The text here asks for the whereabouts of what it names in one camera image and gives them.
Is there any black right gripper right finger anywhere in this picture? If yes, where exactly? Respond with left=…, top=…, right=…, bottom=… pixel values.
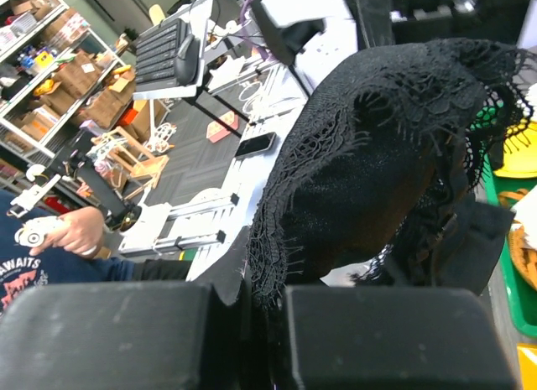
left=283, top=286, right=518, bottom=390

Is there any metal storage shelf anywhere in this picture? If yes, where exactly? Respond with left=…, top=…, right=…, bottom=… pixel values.
left=1, top=0, right=125, bottom=182

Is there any black smartphone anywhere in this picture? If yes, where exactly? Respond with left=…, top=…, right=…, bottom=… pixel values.
left=234, top=132, right=277, bottom=159

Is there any person in navy shirt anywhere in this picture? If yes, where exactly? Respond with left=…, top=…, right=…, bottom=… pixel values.
left=1, top=190, right=191, bottom=314

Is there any black keyboard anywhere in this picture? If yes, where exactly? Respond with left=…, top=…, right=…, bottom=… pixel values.
left=135, top=18, right=190, bottom=85

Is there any mustard yellow bra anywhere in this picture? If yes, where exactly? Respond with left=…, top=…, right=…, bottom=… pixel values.
left=493, top=120, right=537, bottom=179

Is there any black lace bra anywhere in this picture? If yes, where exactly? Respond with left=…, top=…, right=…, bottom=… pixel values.
left=245, top=37, right=537, bottom=311

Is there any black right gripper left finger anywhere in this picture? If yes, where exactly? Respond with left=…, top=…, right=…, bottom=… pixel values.
left=1, top=281, right=239, bottom=389

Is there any green plastic tray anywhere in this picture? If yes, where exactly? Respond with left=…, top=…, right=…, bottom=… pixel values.
left=469, top=104, right=537, bottom=341

